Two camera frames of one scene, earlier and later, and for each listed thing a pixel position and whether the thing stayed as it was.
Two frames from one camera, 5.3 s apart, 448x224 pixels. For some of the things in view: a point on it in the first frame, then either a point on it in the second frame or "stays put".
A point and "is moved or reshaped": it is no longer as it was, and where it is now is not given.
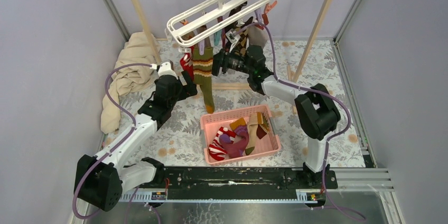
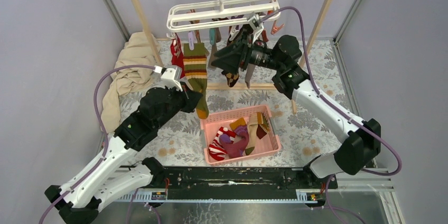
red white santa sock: [217, 150] stays put
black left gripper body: [183, 92] -> [183, 101]
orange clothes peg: [268, 7] -> [275, 28]
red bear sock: [187, 63] -> [177, 54]
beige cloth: [137, 49] stays put
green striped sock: [202, 70] is moved or reshaped
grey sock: [258, 36] is moved or reshaped
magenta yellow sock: [236, 148] stays put
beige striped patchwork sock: [258, 126] stays put
